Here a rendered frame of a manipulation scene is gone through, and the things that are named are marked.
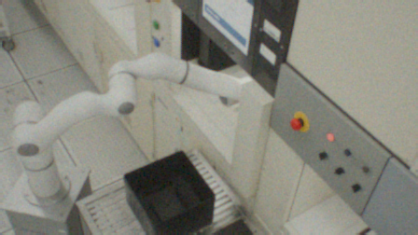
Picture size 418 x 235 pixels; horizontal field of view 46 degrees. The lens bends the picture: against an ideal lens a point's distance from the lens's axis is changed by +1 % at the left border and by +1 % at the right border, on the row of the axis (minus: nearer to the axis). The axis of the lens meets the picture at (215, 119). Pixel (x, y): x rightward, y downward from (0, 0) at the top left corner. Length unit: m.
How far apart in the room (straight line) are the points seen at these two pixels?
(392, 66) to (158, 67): 0.83
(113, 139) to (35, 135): 1.57
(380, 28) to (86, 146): 2.48
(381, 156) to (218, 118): 1.10
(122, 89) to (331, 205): 0.96
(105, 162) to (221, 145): 1.25
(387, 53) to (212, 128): 1.18
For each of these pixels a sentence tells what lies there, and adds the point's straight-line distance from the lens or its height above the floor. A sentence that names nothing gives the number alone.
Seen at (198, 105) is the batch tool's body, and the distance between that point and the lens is 2.35.
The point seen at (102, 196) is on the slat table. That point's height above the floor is 0.76.
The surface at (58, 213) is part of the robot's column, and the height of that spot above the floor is 0.76.
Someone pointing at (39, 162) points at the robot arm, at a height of 0.99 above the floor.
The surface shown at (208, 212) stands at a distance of 1.99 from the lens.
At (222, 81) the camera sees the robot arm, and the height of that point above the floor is 1.31.
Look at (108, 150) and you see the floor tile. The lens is 3.33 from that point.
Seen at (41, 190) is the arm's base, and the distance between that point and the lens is 2.15.
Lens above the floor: 2.50
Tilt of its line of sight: 45 degrees down
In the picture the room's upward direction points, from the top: 5 degrees clockwise
